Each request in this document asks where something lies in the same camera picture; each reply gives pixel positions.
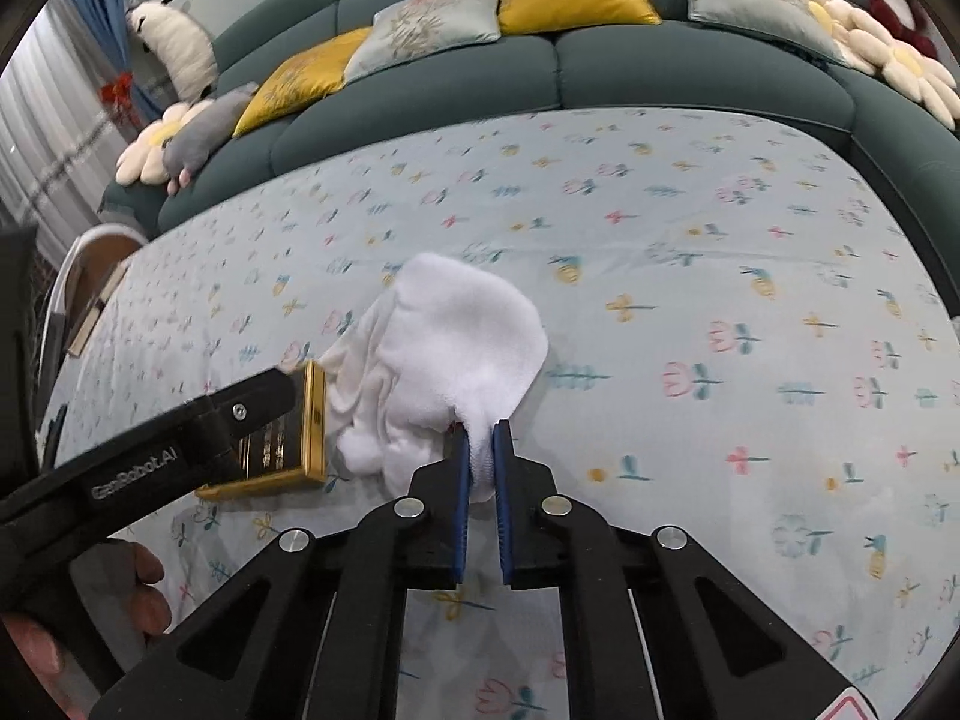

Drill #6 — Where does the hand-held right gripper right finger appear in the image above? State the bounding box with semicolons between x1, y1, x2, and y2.
491;420;882;720

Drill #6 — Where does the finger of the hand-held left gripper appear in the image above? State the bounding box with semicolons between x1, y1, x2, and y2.
0;367;297;545

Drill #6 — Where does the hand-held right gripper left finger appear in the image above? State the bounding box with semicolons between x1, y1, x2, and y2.
88;427;475;720

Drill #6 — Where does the gold black box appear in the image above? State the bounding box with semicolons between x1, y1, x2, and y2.
195;360;329;502

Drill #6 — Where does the white cloth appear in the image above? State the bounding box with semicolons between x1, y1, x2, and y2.
322;251;550;497

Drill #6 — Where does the person's left hand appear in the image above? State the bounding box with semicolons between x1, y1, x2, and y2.
0;540;172;720

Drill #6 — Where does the white framed wooden chair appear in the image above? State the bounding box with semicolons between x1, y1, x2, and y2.
49;229;151;391

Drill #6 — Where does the white flower cushion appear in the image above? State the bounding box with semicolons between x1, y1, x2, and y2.
862;30;960;128
114;99;215;187
757;0;878;76

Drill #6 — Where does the grey plush toy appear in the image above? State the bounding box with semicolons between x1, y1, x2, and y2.
161;82;257;197

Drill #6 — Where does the floral pale blue tablecloth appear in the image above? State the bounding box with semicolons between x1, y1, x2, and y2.
30;105;960;720

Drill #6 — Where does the white sheer curtain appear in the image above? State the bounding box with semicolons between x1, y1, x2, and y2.
0;7;143;256

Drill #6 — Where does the red curtain tieback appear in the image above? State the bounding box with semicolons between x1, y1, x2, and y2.
101;71;136;121

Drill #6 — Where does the yellow embroidered cushion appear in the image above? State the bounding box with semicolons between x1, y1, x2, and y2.
232;26;374;140

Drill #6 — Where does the white sheep plush toy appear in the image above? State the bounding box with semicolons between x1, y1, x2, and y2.
126;0;220;102

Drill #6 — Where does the blue curtain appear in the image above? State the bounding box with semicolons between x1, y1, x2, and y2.
64;0;162;121

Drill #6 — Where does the teal sofa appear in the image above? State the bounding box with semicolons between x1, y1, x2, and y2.
101;0;960;316

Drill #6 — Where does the pale blue embroidered cushion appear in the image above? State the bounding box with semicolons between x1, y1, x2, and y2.
681;0;852;65
343;0;502;83

